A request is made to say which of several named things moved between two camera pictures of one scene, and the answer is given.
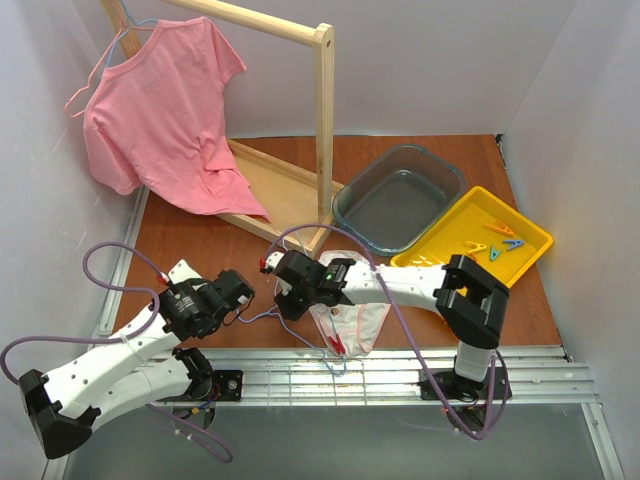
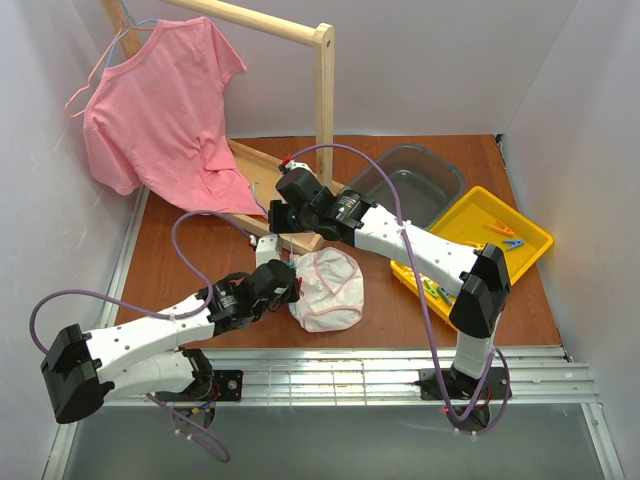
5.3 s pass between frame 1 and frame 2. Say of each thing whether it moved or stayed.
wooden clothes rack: stayed
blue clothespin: stayed
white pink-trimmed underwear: moved
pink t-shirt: stayed
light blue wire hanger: moved
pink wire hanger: stayed
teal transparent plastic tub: stayed
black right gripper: moved
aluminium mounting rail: stayed
